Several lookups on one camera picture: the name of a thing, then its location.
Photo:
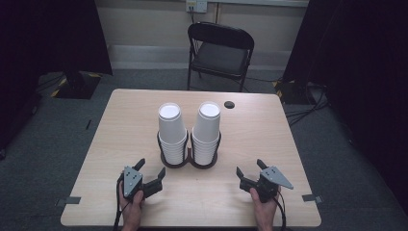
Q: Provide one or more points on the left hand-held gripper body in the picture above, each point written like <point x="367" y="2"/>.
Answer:
<point x="132" y="181"/>

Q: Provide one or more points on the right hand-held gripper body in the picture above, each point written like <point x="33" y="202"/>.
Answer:
<point x="268" y="183"/>

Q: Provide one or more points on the person's right hand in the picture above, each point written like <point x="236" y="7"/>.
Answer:
<point x="263" y="211"/>

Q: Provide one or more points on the person's left hand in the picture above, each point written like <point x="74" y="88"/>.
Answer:
<point x="132" y="210"/>

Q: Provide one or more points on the black double cup rack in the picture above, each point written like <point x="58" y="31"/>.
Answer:
<point x="189" y="159"/>

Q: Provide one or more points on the grey floor tape strip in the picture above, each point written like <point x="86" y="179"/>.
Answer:
<point x="311" y="198"/>
<point x="68" y="201"/>

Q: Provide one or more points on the stack of white paper cups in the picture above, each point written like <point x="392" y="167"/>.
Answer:
<point x="171" y="131"/>
<point x="207" y="131"/>

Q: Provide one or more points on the black round table grommet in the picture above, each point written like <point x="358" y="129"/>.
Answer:
<point x="229" y="104"/>

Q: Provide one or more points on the black stand base yellow stripes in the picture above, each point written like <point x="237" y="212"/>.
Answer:
<point x="288" y="91"/>
<point x="77" y="85"/>

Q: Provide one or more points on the black folding chair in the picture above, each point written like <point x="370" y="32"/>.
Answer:
<point x="221" y="57"/>

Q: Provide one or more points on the black curtain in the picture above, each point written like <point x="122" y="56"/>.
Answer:
<point x="359" y="80"/>
<point x="48" y="48"/>

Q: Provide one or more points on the white wall socket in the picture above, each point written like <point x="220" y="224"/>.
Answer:
<point x="196" y="5"/>

